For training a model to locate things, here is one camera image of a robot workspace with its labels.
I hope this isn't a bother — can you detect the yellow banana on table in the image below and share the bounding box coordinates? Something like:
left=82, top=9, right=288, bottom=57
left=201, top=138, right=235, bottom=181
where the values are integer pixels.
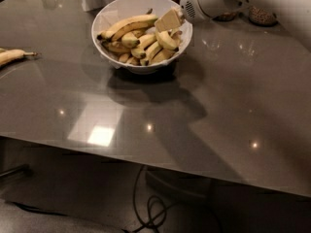
left=0, top=49, right=38, bottom=66

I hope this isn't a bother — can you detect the lower centre yellow banana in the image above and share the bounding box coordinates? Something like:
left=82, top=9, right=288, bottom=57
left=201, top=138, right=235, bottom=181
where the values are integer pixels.
left=140, top=41, right=162, bottom=66

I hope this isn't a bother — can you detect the glass jar of chickpeas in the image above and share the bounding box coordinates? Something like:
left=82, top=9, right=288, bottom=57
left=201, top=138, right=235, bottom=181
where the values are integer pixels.
left=249, top=7, right=278, bottom=26

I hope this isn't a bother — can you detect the bottom small yellow banana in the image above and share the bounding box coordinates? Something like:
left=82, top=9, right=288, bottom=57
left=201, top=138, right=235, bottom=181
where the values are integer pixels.
left=119, top=53, right=131, bottom=63

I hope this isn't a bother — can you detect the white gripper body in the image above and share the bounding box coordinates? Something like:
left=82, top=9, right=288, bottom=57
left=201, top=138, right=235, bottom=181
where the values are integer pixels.
left=180, top=0, right=245, bottom=23

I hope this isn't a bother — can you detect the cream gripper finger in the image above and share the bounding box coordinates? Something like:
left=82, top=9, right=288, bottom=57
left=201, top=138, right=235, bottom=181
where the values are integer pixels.
left=155, top=8, right=182, bottom=32
left=174, top=7, right=185, bottom=21

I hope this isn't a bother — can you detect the glass jar of nuts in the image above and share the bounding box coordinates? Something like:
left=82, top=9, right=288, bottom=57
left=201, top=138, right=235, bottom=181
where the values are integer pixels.
left=215, top=12, right=237, bottom=21

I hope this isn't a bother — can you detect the long top yellow banana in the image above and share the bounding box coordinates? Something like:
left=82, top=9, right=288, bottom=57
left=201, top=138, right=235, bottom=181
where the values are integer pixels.
left=97, top=14, right=157, bottom=42

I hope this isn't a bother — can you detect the curved right yellow banana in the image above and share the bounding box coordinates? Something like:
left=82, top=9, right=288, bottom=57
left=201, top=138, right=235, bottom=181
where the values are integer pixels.
left=155, top=31, right=179, bottom=50

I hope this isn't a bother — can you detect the black floor cable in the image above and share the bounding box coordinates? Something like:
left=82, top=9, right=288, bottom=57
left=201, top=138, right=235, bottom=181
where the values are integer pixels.
left=121, top=164, right=225, bottom=233

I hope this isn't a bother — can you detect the left lower yellow banana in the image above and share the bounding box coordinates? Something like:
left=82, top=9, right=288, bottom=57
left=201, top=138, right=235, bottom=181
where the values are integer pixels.
left=101, top=42, right=130, bottom=53

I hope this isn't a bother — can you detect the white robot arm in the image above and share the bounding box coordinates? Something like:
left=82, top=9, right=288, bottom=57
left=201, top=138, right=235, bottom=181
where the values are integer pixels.
left=155, top=0, right=311, bottom=50

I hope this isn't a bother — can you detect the short middle yellow banana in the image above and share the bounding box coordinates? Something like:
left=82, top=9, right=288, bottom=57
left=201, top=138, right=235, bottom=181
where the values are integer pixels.
left=121, top=32, right=140, bottom=49

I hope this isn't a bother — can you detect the lower right yellow banana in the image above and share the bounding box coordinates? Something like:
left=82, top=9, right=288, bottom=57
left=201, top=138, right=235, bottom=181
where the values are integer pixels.
left=150, top=49, right=175, bottom=64

